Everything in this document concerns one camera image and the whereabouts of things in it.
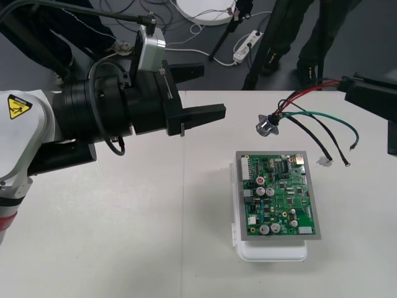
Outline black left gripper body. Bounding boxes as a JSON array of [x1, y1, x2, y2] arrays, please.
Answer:
[[125, 61, 186, 138]]

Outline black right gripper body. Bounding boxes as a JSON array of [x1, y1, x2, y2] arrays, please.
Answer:
[[387, 120, 397, 156]]

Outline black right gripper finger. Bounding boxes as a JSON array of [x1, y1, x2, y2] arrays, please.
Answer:
[[344, 83, 397, 125], [337, 72, 397, 93]]

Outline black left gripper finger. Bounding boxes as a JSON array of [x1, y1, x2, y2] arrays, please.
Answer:
[[169, 62, 206, 85], [181, 103, 227, 129]]

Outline red black green cable bundle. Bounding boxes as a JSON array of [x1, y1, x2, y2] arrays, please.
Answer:
[[254, 78, 360, 168]]

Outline black tripod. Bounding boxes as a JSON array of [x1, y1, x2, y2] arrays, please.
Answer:
[[207, 0, 280, 91]]

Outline white round base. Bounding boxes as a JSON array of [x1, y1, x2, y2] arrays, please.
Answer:
[[176, 0, 240, 27]]

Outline white power strip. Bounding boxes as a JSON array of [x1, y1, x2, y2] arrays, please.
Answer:
[[232, 29, 265, 65]]

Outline person in dark trousers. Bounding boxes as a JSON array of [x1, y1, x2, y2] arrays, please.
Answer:
[[259, 0, 364, 87]]

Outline milky plastic box with lid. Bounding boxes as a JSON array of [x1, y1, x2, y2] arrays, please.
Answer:
[[228, 161, 309, 263]]

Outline white floor cable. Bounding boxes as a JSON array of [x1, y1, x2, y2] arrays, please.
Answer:
[[165, 40, 237, 67]]

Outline green circuit board grey frame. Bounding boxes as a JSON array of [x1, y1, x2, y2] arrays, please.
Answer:
[[234, 150, 323, 242]]

